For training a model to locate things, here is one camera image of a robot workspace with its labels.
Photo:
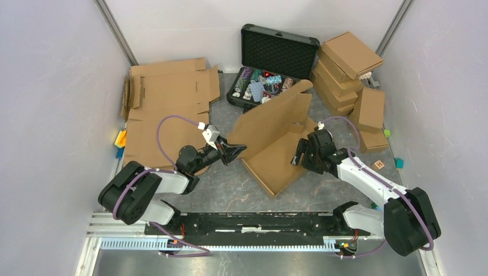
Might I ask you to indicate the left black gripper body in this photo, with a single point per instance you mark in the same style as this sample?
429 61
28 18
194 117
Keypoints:
222 152

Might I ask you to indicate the flat cardboard sheet stack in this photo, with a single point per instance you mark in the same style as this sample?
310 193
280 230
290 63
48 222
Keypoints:
163 104

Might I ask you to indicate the wooden letter block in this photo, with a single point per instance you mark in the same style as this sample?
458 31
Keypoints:
378 165

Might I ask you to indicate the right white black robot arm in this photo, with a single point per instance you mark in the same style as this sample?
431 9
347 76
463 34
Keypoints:
405 218

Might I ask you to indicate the blue toy blocks stack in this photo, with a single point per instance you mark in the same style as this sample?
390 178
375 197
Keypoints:
375 206

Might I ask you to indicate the black poker chip case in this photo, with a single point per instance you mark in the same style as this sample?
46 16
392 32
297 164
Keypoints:
272 61

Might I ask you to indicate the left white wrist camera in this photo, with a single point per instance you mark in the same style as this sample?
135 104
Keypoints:
210 134

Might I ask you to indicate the low folded cardboard box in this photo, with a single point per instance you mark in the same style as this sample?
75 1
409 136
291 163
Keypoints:
373 141

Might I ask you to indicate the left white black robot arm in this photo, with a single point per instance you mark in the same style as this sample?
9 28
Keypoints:
132 194

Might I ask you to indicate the stacked folded cardboard boxes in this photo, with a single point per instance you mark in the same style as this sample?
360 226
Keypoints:
337 91

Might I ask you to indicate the aluminium frame rail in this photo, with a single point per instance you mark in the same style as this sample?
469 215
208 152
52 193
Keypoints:
104 225

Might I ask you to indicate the teal toy cube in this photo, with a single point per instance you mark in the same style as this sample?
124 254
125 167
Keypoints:
399 163

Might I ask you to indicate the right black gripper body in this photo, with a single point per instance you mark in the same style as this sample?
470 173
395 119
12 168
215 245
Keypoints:
311 157

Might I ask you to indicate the yellow orange toy block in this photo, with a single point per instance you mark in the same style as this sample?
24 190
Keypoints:
120 140

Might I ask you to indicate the leaning folded cardboard box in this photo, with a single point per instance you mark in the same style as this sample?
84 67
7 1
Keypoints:
368 111

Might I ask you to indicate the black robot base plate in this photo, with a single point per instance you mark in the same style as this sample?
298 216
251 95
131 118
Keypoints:
257 229

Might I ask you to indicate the white plastic connector piece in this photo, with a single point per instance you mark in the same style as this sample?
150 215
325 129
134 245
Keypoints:
368 81

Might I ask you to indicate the brown cardboard box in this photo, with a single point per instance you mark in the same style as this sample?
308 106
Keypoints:
271 131

